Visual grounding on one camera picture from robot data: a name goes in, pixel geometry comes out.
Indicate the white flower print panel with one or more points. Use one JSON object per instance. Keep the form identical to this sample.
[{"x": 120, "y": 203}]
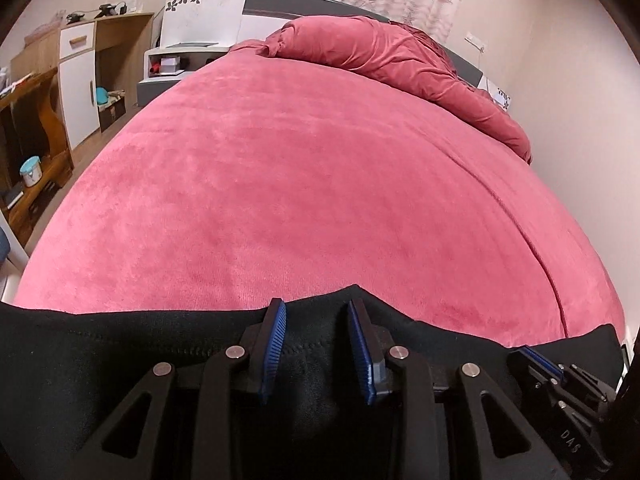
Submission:
[
  {"x": 205, "y": 15},
  {"x": 500, "y": 94}
]

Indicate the small white box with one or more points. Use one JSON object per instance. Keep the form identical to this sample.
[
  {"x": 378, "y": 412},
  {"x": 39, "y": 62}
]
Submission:
[{"x": 169, "y": 62}]

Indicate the black tool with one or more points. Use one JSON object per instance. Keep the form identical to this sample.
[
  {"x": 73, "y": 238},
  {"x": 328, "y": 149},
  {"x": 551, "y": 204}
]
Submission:
[
  {"x": 106, "y": 9},
  {"x": 75, "y": 16}
]

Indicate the teal tin can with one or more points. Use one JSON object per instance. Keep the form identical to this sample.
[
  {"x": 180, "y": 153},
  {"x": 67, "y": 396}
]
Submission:
[{"x": 31, "y": 172}]

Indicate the pink bed sheet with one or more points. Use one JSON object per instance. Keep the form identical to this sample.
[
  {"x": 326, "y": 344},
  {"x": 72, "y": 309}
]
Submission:
[{"x": 300, "y": 185}]

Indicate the wooden desk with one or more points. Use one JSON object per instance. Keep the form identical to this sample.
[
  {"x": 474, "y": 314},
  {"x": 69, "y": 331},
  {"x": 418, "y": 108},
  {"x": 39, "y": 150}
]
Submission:
[{"x": 50, "y": 125}]

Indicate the wooden cabinet with white door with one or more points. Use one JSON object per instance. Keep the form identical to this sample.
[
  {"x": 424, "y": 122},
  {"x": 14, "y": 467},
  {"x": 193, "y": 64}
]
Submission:
[{"x": 77, "y": 90}]

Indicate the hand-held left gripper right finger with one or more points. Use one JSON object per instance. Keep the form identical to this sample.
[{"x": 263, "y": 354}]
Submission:
[{"x": 361, "y": 350}]

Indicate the white wall socket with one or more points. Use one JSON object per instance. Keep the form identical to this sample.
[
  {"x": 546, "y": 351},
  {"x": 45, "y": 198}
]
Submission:
[{"x": 130, "y": 4}]

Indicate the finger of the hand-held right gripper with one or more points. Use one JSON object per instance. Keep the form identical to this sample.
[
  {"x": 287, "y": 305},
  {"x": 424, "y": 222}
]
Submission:
[
  {"x": 585, "y": 382},
  {"x": 530, "y": 365}
]

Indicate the white wall outlet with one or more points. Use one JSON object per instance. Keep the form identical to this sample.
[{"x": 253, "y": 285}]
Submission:
[{"x": 475, "y": 41}]

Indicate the grey white nightstand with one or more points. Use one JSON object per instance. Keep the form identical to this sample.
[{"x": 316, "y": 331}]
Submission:
[{"x": 155, "y": 82}]

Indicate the grey headboard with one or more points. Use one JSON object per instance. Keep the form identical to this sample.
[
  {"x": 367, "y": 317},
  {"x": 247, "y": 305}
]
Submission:
[{"x": 280, "y": 0}]

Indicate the black embroidered pants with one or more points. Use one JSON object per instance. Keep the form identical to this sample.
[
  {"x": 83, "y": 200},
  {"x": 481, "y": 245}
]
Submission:
[{"x": 100, "y": 340}]

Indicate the brown box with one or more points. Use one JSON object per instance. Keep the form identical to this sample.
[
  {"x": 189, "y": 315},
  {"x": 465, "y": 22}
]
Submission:
[{"x": 112, "y": 115}]

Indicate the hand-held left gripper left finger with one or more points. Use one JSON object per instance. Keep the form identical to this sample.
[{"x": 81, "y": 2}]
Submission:
[{"x": 272, "y": 350}]

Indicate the teal bowl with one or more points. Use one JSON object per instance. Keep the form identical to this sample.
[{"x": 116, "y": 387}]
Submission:
[{"x": 102, "y": 96}]

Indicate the white chair with blue cushion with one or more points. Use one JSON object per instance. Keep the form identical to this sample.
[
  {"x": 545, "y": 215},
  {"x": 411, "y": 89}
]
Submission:
[{"x": 12, "y": 255}]

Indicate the pink duvet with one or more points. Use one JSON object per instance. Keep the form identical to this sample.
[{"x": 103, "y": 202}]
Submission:
[{"x": 400, "y": 55}]

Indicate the pink cloth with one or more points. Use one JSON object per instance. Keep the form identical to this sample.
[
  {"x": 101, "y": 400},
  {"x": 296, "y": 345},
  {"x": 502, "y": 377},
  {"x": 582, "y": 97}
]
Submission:
[{"x": 42, "y": 30}]

